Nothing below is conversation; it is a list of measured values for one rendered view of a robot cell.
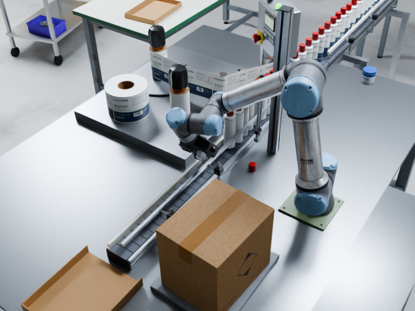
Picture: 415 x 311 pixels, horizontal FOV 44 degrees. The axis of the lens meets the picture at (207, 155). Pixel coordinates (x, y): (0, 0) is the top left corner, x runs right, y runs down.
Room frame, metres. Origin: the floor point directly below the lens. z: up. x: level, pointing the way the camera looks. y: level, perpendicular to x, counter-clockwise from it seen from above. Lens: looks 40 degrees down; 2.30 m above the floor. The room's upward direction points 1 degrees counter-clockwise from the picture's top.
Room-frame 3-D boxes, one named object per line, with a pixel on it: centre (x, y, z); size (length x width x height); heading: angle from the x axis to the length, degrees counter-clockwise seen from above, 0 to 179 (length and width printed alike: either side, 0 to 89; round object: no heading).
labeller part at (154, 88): (2.34, 0.24, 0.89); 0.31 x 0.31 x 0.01
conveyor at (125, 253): (1.86, -0.15, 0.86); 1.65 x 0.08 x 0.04; 145
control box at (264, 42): (1.90, -0.28, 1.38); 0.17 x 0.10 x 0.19; 20
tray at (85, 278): (1.04, 0.42, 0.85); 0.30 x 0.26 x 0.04; 145
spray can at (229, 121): (1.78, -0.10, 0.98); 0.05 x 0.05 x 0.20
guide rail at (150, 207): (1.64, 0.04, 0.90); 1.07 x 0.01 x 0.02; 145
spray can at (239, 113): (1.82, -0.13, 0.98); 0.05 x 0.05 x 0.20
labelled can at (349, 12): (2.79, -0.82, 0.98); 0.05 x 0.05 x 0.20
